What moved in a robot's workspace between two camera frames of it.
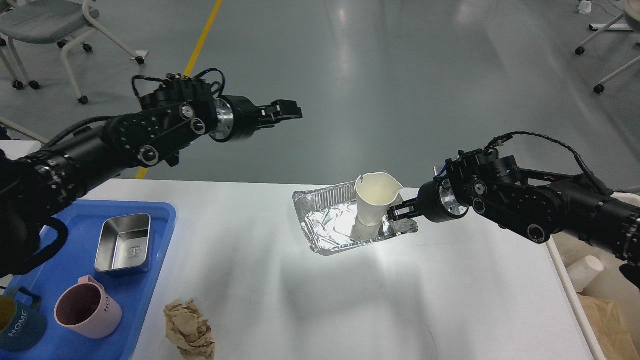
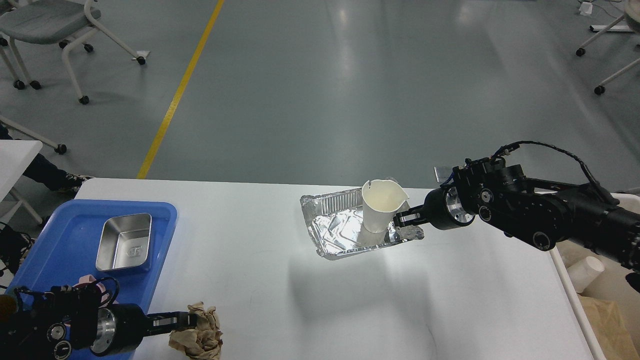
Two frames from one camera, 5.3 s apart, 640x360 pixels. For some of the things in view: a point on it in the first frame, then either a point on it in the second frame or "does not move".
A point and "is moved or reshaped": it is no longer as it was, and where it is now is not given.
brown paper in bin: [607, 323] does not move
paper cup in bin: [584, 270] does not move
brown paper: [188, 331] is moved or reshaped
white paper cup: [376, 193] is moved or reshaped
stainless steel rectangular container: [124, 242] does not move
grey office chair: [40, 22] does not move
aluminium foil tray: [329, 216] is moved or reshaped
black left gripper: [238, 117] -> [120, 327]
